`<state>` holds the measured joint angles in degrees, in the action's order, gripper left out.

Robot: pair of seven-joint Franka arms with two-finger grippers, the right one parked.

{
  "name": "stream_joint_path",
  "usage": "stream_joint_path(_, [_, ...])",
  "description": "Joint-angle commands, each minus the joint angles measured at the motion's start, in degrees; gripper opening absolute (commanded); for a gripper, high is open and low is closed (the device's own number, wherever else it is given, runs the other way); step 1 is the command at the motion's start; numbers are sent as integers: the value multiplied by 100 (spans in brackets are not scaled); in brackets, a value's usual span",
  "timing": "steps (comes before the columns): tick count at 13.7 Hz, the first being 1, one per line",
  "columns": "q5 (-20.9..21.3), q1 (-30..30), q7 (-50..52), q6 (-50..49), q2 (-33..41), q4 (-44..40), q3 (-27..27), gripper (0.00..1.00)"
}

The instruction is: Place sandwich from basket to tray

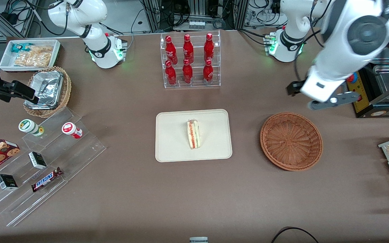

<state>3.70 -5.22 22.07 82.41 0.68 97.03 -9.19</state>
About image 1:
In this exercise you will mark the sandwich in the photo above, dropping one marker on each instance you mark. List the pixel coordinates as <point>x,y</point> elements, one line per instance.
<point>193,134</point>

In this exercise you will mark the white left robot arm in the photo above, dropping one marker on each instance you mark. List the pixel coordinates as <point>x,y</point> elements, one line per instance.
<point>336,55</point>

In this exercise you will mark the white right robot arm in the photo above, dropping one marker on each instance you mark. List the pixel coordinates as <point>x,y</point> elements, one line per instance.
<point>96,44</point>

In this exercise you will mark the aluminium foil tray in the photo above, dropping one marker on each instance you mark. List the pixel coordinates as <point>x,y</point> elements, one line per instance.
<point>46,88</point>

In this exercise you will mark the tan wicker basket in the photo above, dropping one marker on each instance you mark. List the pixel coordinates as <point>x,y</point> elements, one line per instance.
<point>64,94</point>

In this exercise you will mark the round brown wicker basket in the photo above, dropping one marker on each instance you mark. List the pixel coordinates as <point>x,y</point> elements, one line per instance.
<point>290,141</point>

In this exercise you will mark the cream rectangular tray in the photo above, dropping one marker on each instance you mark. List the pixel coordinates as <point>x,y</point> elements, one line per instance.
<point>171,138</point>

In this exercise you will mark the white plastic bin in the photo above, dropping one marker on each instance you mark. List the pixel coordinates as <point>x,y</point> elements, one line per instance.
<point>5,64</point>

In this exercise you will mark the clear bag of chips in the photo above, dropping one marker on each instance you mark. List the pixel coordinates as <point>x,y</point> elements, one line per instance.
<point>42,50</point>
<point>29,60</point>

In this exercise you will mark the green lid cup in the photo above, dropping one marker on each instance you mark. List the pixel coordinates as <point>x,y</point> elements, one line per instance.
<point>30,127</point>

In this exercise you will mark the teal snack packet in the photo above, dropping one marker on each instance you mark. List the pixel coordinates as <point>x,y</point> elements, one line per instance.
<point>20,47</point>

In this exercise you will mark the black food warmer yellow panel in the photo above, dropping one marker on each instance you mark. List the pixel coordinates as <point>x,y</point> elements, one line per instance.
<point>366,101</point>

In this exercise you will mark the red lid cup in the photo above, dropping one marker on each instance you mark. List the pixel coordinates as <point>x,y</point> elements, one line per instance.
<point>72,130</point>

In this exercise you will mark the small black box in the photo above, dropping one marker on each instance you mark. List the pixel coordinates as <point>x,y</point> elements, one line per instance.
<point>7,182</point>
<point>37,160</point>

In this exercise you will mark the clear acrylic stepped shelf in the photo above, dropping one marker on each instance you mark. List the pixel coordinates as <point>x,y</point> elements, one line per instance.
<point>69,152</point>

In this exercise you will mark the clear acrylic bottle rack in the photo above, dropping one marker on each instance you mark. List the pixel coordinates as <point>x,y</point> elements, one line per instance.
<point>214,81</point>

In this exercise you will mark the red cola bottle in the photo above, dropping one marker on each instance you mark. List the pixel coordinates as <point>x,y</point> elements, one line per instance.
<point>171,49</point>
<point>188,48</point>
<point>209,46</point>
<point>170,73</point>
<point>187,71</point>
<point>208,71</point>

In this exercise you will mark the Snickers chocolate bar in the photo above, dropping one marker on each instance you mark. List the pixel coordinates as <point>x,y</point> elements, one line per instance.
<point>47,179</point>

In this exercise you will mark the white power strip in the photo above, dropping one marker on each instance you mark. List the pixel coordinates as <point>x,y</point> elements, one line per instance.
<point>197,24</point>

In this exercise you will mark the small grey device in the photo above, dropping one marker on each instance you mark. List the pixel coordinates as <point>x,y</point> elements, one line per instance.
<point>198,240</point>

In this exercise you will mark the aluminium frame beam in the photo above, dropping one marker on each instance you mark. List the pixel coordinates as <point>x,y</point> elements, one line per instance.
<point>12,18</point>

